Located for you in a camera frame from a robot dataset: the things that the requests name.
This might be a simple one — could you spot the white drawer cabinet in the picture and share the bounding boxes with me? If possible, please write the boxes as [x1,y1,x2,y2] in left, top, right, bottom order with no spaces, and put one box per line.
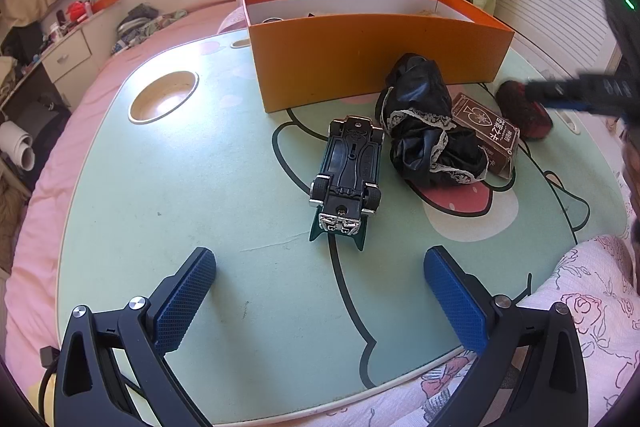
[42,27,93,82]

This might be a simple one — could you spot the black lace-trimmed cloth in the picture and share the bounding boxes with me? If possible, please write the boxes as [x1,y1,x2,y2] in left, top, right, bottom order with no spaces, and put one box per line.
[376,53,490,188]

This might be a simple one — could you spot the white paper roll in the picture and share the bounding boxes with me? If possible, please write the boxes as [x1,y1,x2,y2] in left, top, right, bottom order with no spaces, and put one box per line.
[0,121,36,170]

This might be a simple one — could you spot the black bag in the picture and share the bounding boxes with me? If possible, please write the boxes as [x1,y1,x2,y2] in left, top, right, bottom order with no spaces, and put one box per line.
[2,22,46,58]

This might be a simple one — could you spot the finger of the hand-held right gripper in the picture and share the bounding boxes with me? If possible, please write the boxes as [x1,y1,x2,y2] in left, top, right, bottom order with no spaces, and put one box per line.
[525,74,640,114]

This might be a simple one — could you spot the folded patterned clothes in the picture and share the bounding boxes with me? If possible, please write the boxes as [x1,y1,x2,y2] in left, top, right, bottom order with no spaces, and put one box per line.
[112,4,188,52]

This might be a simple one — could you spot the red carved block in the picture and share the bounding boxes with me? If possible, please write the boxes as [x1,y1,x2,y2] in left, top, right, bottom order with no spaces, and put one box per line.
[495,80,553,140]

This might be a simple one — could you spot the black toy car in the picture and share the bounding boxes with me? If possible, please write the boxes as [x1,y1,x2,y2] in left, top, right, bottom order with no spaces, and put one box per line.
[308,116,386,253]

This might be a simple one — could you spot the orange cardboard box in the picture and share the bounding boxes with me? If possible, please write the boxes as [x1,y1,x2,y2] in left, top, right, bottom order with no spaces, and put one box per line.
[241,0,516,114]

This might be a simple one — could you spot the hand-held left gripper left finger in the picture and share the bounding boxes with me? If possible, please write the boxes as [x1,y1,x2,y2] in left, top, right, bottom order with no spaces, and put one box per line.
[52,247,217,427]

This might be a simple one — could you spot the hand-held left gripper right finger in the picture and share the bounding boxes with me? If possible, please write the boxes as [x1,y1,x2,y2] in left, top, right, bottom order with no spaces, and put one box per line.
[423,245,590,427]

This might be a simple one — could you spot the brown card box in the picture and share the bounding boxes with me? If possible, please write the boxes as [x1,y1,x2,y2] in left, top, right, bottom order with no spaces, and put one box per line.
[451,93,521,180]

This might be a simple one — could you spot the black cable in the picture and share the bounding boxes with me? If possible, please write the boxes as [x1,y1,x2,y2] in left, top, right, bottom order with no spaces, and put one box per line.
[37,346,66,427]

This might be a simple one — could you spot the green cartoon desktop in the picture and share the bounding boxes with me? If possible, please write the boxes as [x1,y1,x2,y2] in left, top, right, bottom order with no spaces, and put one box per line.
[56,24,630,423]

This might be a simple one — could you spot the pink floral lap cloth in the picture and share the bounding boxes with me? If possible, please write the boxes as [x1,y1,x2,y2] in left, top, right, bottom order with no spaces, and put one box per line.
[320,234,640,427]

